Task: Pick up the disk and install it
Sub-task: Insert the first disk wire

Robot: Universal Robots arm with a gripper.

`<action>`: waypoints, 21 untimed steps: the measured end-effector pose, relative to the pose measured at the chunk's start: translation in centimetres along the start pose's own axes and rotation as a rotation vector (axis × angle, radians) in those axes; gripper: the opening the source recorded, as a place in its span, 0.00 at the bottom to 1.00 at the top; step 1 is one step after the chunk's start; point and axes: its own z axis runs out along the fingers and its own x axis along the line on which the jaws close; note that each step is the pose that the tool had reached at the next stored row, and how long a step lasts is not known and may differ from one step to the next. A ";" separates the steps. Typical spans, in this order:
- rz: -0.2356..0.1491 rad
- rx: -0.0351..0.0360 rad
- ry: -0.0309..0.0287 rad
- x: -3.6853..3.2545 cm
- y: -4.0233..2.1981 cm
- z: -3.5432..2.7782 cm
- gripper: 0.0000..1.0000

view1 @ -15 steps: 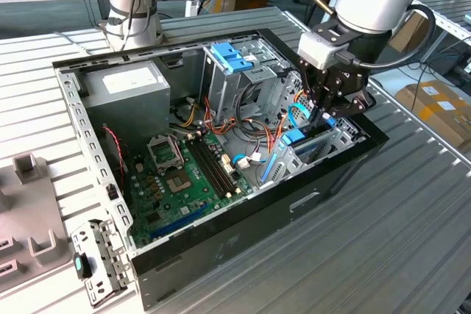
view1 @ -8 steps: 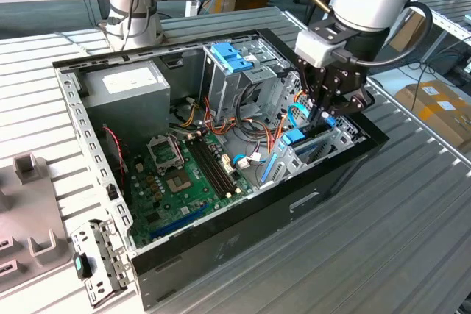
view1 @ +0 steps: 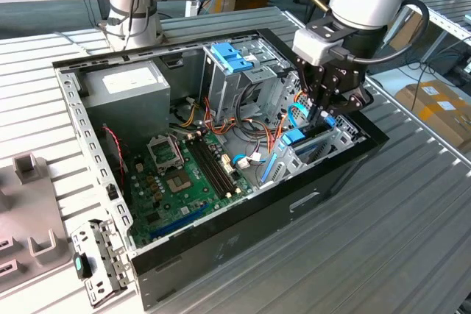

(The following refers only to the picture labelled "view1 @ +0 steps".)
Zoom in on grey parts rack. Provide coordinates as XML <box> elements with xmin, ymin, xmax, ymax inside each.
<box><xmin>0</xmin><ymin>154</ymin><xmax>73</xmax><ymax>295</ymax></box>

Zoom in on red black twisted wire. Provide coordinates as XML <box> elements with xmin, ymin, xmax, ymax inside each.
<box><xmin>102</xmin><ymin>125</ymin><xmax>128</xmax><ymax>186</ymax></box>

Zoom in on plain cardboard box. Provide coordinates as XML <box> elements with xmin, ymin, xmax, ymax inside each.
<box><xmin>386</xmin><ymin>12</ymin><xmax>442</xmax><ymax>54</ymax></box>

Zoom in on thin locking lever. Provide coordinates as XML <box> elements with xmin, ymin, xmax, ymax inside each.
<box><xmin>171</xmin><ymin>136</ymin><xmax>185</xmax><ymax>170</ymax></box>

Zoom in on orange yellow wire bundle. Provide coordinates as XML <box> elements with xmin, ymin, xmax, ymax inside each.
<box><xmin>178</xmin><ymin>96</ymin><xmax>202</xmax><ymax>128</ymax></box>

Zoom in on grey power supply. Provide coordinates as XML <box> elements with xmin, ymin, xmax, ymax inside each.
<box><xmin>79</xmin><ymin>59</ymin><xmax>172</xmax><ymax>146</ymax></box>

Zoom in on metal disk bay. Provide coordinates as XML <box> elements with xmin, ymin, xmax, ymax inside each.
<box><xmin>257</xmin><ymin>71</ymin><xmax>369</xmax><ymax>190</ymax></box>

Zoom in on metal drive cage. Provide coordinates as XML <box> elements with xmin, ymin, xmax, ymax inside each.
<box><xmin>201</xmin><ymin>36</ymin><xmax>291</xmax><ymax>124</ymax></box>

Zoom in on black open PC case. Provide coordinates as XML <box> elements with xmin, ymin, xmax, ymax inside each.
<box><xmin>51</xmin><ymin>28</ymin><xmax>390</xmax><ymax>311</ymax></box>

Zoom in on black latch teal tab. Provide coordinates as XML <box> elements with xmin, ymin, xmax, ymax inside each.
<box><xmin>73</xmin><ymin>252</ymin><xmax>93</xmax><ymax>280</ymax></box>

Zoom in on CPU socket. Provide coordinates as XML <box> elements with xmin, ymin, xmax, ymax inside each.
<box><xmin>164</xmin><ymin>169</ymin><xmax>193</xmax><ymax>194</ymax></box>

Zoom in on blue data wire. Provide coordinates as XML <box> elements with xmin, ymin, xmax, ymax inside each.
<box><xmin>287</xmin><ymin>102</ymin><xmax>336</xmax><ymax>135</ymax></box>

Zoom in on slatted metal side table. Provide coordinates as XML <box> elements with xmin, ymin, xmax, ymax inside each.
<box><xmin>367</xmin><ymin>0</ymin><xmax>471</xmax><ymax>72</ymax></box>

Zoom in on white board connector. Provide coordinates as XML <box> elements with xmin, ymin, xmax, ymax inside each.
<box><xmin>219</xmin><ymin>152</ymin><xmax>236</xmax><ymax>176</ymax></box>

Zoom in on hard disk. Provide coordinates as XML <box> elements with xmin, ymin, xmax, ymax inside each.
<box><xmin>259</xmin><ymin>122</ymin><xmax>336</xmax><ymax>185</ymax></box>

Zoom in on black cable bundle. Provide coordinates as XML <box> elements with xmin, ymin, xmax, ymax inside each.
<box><xmin>235</xmin><ymin>82</ymin><xmax>275</xmax><ymax>149</ymax></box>

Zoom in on red orange wire bundle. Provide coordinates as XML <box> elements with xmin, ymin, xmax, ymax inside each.
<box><xmin>203</xmin><ymin>96</ymin><xmax>258</xmax><ymax>138</ymax></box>

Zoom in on pale blue wire white plug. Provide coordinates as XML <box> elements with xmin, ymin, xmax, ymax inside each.
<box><xmin>232</xmin><ymin>151</ymin><xmax>266</xmax><ymax>171</ymax></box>

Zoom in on blue expansion slot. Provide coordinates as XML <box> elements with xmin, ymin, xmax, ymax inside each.
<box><xmin>149</xmin><ymin>201</ymin><xmax>210</xmax><ymax>241</ymax></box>

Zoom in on cardboard box white labels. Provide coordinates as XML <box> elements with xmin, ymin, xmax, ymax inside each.
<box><xmin>394</xmin><ymin>79</ymin><xmax>471</xmax><ymax>154</ymax></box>

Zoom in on blue plastic drive latch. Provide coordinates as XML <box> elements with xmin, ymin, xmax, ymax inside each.
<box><xmin>211</xmin><ymin>42</ymin><xmax>255</xmax><ymax>74</ymax></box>

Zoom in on black RAM slot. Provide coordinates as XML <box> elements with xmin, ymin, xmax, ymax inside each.
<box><xmin>200</xmin><ymin>135</ymin><xmax>238</xmax><ymax>195</ymax></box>
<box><xmin>196</xmin><ymin>137</ymin><xmax>234</xmax><ymax>196</ymax></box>
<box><xmin>189</xmin><ymin>138</ymin><xmax>229</xmax><ymax>199</ymax></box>
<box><xmin>185</xmin><ymin>140</ymin><xmax>224</xmax><ymax>200</ymax></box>

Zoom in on orange power wire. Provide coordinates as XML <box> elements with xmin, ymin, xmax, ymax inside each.
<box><xmin>270</xmin><ymin>89</ymin><xmax>314</xmax><ymax>155</ymax></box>

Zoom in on green motherboard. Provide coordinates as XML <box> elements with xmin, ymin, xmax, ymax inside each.
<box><xmin>124</xmin><ymin>130</ymin><xmax>255</xmax><ymax>251</ymax></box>

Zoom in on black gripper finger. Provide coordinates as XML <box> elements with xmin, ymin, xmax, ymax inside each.
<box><xmin>294</xmin><ymin>56</ymin><xmax>333</xmax><ymax>124</ymax></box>
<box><xmin>319</xmin><ymin>83</ymin><xmax>375</xmax><ymax>124</ymax></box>

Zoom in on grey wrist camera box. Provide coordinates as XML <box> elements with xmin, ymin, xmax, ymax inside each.
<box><xmin>293</xmin><ymin>28</ymin><xmax>347</xmax><ymax>65</ymax></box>

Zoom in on black camera cable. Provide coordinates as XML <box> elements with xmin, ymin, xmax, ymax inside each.
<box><xmin>330</xmin><ymin>0</ymin><xmax>431</xmax><ymax>64</ymax></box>

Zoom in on metal socket cover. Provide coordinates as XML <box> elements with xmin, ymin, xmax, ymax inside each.
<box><xmin>146</xmin><ymin>133</ymin><xmax>184</xmax><ymax>174</ymax></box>

